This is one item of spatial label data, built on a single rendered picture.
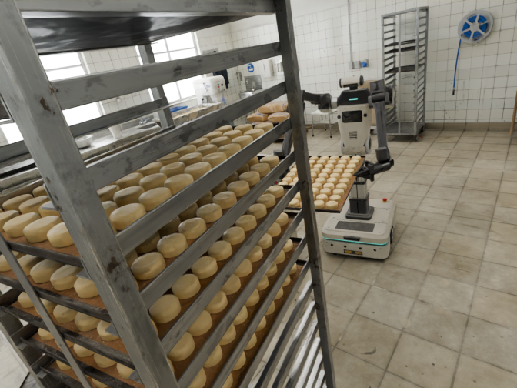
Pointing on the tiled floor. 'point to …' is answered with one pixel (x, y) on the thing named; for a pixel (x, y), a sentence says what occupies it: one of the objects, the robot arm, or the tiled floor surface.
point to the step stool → (325, 120)
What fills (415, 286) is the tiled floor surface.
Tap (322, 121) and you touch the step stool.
